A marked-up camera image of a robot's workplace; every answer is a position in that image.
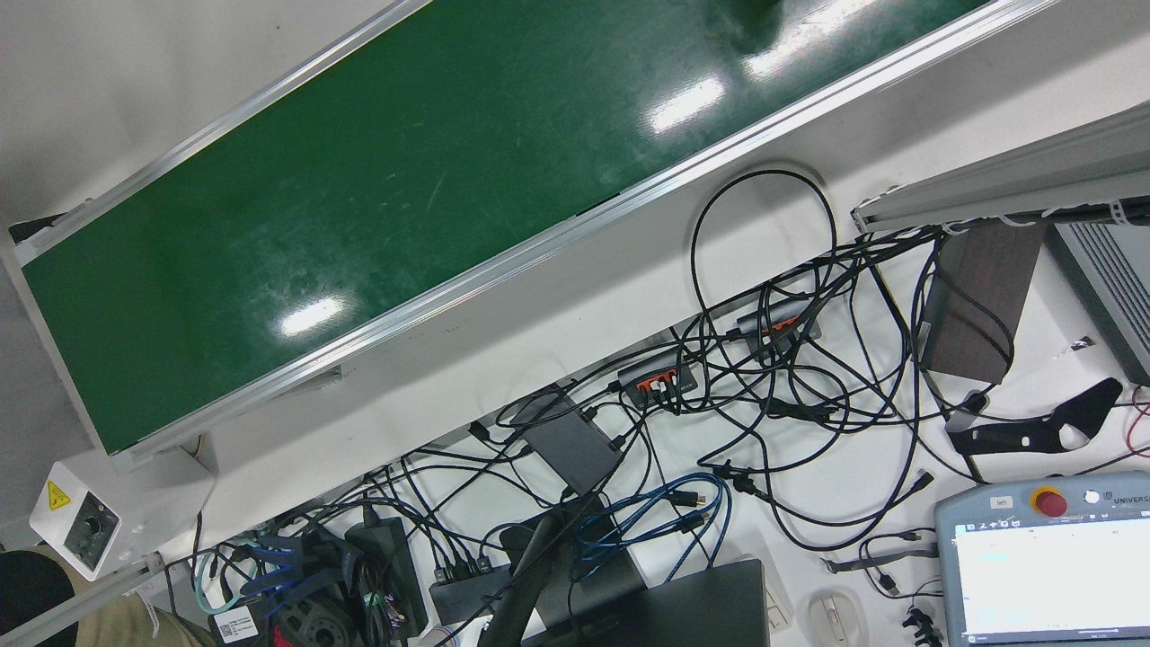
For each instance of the black hub with orange ports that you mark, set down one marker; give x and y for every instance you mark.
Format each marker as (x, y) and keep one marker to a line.
(656, 368)
(782, 314)

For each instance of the black monitor stand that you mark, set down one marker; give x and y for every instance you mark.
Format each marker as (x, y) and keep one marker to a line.
(530, 575)

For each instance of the black multiport hub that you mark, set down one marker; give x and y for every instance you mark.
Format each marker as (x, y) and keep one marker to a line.
(467, 593)

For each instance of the white computer mouse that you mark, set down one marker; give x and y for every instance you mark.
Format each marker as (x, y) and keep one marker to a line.
(835, 620)

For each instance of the black power adapter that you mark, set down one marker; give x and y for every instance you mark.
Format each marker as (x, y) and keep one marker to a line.
(386, 566)

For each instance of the grey finned power supply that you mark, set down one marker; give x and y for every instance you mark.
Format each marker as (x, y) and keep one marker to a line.
(1119, 288)

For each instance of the black plug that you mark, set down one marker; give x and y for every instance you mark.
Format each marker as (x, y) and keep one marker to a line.
(916, 620)

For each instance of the dark brown wooden block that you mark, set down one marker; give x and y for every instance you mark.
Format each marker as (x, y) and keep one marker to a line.
(979, 305)

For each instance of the black metal bracket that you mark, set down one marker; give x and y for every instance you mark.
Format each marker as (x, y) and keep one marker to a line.
(1015, 440)

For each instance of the green conveyor belt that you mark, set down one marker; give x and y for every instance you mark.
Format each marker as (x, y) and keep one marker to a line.
(359, 234)

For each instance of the person in tan shirt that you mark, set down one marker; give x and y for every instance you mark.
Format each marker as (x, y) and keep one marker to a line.
(31, 598)

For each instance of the white conveyor control box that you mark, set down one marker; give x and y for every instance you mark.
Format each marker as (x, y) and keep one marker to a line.
(135, 503)

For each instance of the dark grey flat box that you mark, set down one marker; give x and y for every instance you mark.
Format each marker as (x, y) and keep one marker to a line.
(575, 445)

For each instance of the grey teach pendant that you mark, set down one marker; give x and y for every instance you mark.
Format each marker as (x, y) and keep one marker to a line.
(1033, 575)

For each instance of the white printed label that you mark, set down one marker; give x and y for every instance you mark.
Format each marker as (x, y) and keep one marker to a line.
(235, 624)

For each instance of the black blue mechanical device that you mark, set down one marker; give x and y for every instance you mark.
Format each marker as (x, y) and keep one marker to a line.
(310, 624)

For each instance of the aluminium rail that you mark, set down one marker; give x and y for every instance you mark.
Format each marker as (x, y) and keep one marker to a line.
(90, 600)

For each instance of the aluminium profile post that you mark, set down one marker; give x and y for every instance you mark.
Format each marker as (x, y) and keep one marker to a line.
(1033, 171)

